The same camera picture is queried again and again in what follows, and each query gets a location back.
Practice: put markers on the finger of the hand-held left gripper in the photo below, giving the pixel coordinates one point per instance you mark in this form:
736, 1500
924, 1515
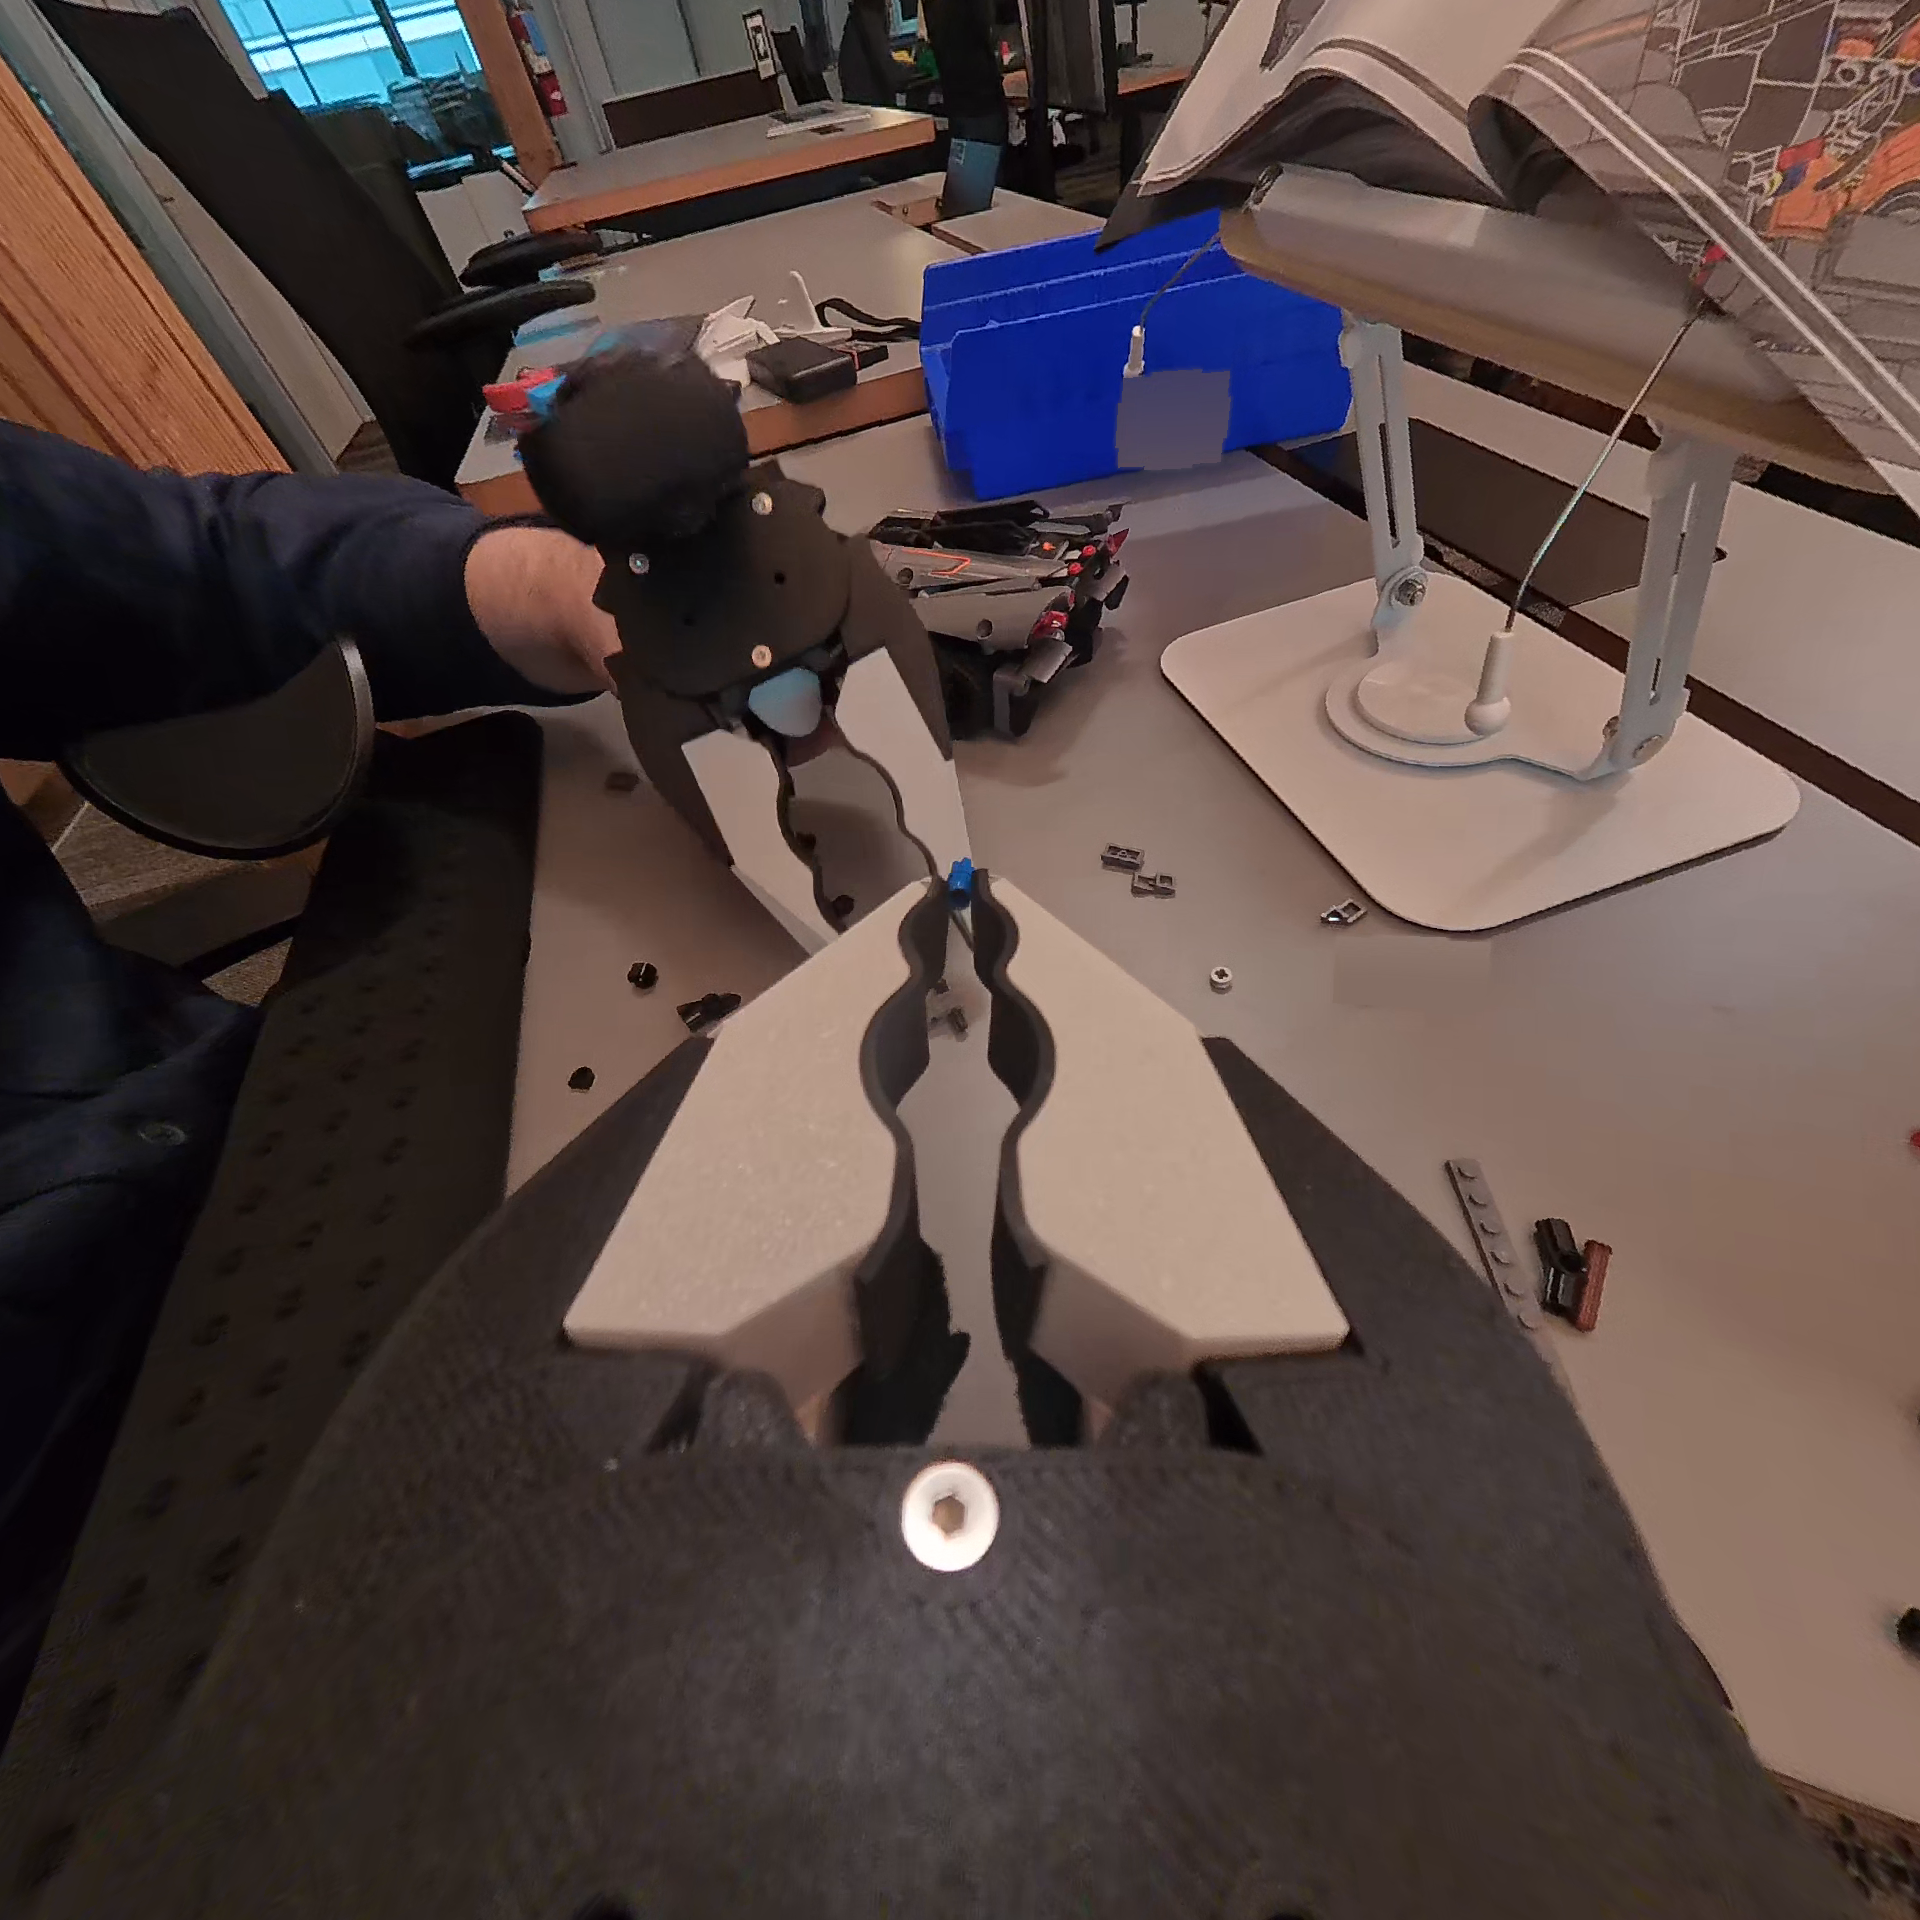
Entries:
923, 734
736, 793

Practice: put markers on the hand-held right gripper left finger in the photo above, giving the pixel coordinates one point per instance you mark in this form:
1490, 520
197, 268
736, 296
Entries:
721, 1198

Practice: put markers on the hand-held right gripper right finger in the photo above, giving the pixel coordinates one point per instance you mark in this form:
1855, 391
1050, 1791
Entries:
1188, 1198

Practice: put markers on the partly built lego car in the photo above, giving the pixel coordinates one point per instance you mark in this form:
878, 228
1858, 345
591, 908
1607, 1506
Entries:
991, 598

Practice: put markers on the black lego wedge piece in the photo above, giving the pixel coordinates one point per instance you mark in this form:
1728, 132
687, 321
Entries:
707, 1005

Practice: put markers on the black lego pin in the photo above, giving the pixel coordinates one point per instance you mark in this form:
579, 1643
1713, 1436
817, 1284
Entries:
951, 1015

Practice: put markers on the long grey lego plate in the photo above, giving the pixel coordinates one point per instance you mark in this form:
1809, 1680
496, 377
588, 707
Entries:
1501, 1239

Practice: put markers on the black and red lego connector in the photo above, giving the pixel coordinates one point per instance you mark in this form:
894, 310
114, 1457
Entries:
1571, 1266

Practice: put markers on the lego instruction booklet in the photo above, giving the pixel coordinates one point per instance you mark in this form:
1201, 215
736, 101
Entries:
1652, 89

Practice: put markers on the person's left hand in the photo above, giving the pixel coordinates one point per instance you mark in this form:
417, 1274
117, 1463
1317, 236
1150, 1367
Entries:
535, 598

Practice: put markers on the black rectangular case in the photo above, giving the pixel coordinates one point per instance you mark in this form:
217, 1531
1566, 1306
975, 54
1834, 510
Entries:
804, 367

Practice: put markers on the crumpled white paper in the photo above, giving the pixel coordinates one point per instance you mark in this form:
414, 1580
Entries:
744, 331

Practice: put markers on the red plastic tool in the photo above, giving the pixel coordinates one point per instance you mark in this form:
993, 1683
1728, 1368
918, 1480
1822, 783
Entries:
507, 395

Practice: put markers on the blue storage bin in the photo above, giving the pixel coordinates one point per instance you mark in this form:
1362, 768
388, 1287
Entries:
1050, 389

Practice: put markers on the white book stand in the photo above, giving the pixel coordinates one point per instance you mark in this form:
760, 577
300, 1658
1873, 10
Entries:
1501, 839

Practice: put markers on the black chair armrest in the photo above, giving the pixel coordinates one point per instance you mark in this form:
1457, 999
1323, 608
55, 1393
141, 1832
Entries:
226, 780

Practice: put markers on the black office chair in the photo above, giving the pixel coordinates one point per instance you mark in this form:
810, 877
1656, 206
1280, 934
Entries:
301, 227

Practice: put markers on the wooden panel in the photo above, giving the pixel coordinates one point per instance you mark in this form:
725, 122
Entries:
91, 300

